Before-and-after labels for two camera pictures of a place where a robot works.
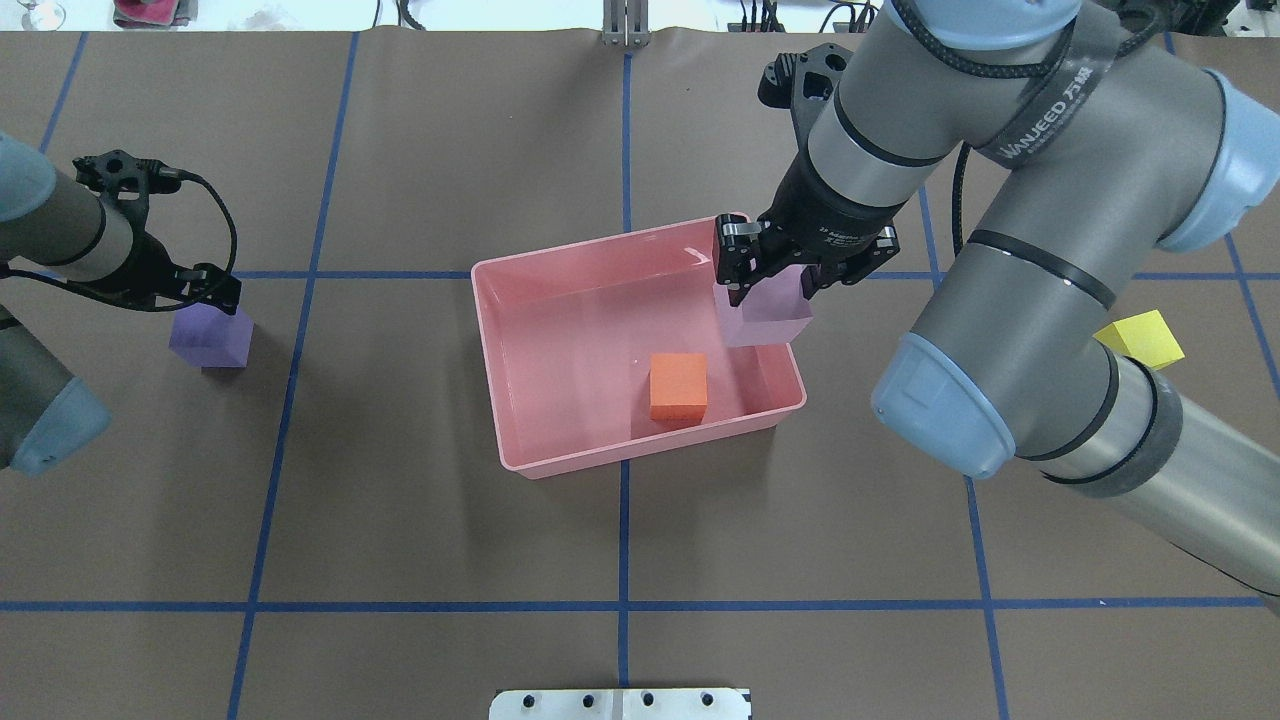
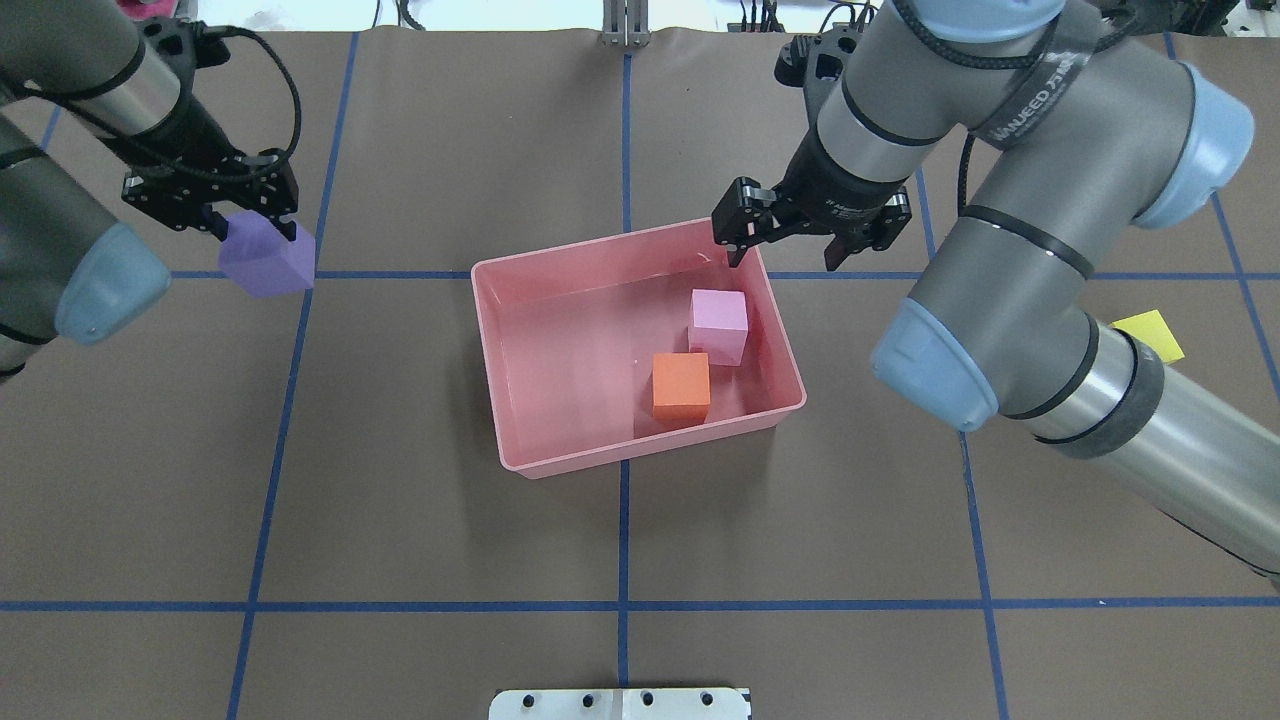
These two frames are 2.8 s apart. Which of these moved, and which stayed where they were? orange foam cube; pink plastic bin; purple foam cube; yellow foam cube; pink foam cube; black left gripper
Moved: pink foam cube; black left gripper; purple foam cube
Stayed: pink plastic bin; yellow foam cube; orange foam cube
